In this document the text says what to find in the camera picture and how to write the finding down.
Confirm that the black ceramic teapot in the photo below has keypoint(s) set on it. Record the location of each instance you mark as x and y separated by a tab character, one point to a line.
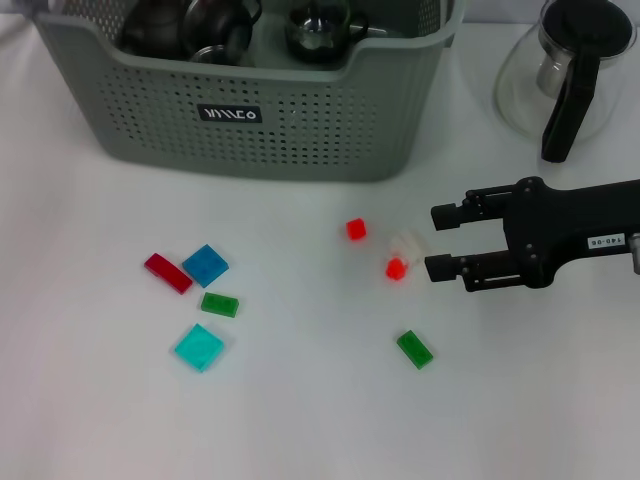
150	30

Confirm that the small red cube brick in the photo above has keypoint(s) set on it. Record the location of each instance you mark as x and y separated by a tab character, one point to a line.
395	269
356	230

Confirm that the white toy brick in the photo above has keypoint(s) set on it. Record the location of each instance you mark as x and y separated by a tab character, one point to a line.
410	244

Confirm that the dark red long brick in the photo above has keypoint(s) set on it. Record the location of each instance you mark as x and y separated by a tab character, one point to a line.
167	273

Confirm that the green rectangular brick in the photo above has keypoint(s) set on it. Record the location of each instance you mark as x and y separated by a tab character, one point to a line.
220	304
415	350

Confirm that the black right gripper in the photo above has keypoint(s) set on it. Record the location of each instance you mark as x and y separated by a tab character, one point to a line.
560	225

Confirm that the cyan square brick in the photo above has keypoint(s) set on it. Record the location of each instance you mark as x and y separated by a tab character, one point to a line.
199	348

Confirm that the grey perforated storage bin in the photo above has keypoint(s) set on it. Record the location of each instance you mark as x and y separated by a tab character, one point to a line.
325	135

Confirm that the blue square brick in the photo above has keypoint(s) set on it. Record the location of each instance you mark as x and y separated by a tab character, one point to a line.
205	265

